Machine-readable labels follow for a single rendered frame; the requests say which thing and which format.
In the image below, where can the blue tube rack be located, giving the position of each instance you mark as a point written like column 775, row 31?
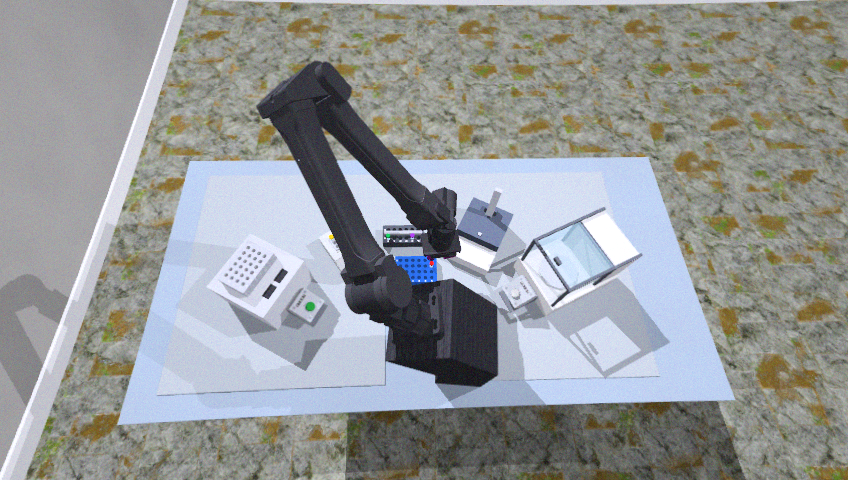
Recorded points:
column 418, row 268

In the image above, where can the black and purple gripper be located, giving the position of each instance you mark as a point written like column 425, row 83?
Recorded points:
column 437, row 249

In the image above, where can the white block with grey holes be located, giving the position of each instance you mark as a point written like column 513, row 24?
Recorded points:
column 333, row 250

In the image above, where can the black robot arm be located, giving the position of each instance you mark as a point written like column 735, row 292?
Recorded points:
column 374, row 283

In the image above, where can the white block with round holes on base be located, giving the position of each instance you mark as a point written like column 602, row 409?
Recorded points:
column 271, row 292

